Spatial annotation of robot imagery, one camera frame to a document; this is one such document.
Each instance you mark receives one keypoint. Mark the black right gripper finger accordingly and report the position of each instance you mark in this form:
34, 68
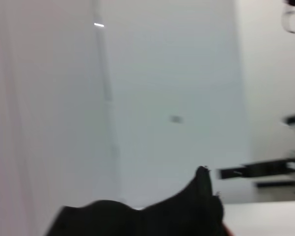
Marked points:
230, 173

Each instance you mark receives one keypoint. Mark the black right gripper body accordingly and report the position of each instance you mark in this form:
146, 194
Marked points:
272, 169

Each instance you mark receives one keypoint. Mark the grey wall sticker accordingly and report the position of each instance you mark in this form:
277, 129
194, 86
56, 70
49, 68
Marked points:
176, 119

